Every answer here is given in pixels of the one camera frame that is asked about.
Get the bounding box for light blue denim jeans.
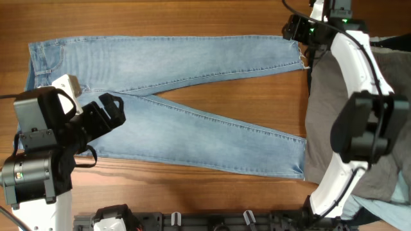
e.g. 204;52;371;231
26;35;306;179

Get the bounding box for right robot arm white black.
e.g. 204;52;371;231
283;1;409;223

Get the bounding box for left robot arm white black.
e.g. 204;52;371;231
1;87;126;231

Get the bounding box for grey shorts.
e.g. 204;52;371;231
304;47;410;201

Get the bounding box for black garment under shorts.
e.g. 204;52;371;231
370;33;411;52

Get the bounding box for light blue garment in pile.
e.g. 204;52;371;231
341;171;410;230

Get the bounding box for black mounting rail base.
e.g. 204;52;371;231
73;204;358;231

